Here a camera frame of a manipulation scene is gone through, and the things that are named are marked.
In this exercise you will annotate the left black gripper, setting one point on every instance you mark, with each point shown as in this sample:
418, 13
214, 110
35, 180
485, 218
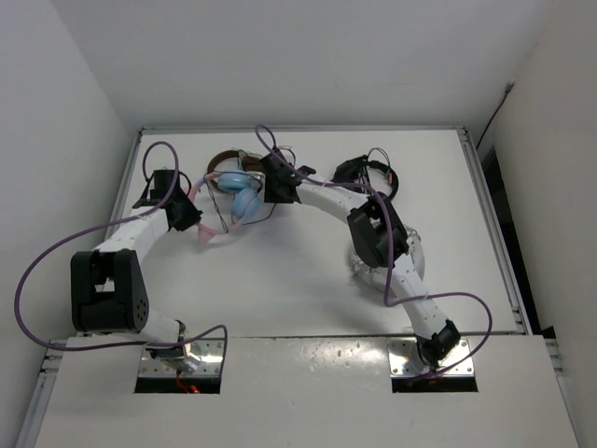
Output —
192, 216

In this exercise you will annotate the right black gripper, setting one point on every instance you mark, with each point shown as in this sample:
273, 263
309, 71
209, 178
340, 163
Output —
272, 196

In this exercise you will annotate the pink blue cat-ear headphones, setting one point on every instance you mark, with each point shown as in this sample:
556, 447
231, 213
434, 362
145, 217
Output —
243, 195

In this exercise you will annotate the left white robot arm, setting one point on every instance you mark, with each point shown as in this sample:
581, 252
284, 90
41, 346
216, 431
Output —
108, 291

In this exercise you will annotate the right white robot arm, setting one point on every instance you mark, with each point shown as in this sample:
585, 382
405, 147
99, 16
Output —
379, 239

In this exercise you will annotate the brown silver headphones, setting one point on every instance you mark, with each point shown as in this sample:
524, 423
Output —
240, 159

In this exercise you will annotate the black headphones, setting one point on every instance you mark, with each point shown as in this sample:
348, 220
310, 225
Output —
355, 172

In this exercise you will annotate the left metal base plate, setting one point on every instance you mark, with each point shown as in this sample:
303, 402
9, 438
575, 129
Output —
201, 359

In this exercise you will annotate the metal base plate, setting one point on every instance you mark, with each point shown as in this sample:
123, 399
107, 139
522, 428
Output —
405, 362
201, 359

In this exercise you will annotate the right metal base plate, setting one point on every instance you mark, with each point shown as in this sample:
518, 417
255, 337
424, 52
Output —
405, 362

